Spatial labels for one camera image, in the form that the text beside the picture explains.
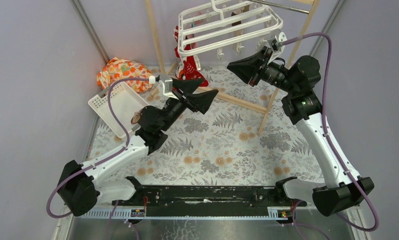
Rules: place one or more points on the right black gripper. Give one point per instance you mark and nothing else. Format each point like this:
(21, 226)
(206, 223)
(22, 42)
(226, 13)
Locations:
(248, 68)

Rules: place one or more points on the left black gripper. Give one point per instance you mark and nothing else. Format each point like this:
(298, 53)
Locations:
(186, 100)

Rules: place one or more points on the white clip sock hanger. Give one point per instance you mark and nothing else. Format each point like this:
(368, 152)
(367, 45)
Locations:
(229, 23)

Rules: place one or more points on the pink brown sock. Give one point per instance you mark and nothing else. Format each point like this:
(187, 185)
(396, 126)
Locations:
(136, 117)

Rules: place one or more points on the red patterned sock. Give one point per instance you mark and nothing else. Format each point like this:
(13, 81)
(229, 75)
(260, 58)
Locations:
(187, 70)

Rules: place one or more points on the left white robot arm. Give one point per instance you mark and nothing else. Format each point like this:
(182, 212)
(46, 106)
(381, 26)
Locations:
(82, 186)

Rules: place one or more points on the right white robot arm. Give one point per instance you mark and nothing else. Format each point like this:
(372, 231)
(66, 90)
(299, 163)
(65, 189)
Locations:
(343, 186)

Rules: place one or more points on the floral patterned mat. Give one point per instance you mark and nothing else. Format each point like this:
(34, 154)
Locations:
(229, 145)

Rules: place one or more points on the metal hanging rod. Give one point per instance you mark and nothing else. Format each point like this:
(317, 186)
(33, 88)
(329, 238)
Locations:
(289, 8)

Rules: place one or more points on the white plastic basket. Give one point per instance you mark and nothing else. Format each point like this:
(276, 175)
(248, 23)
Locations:
(125, 102)

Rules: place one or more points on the orange floral cloth bundle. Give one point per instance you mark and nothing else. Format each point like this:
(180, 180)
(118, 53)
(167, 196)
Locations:
(119, 68)

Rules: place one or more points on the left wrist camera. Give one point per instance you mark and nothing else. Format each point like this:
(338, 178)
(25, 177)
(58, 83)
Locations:
(165, 85)

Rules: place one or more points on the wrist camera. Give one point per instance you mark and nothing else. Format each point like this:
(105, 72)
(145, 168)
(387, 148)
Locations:
(165, 85)
(276, 43)

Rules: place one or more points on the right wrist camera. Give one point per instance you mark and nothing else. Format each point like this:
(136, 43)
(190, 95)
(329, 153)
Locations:
(276, 43)

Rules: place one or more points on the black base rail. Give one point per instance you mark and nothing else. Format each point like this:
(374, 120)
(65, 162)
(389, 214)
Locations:
(220, 198)

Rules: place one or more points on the white slotted cable duct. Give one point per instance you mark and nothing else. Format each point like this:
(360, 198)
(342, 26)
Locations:
(178, 213)

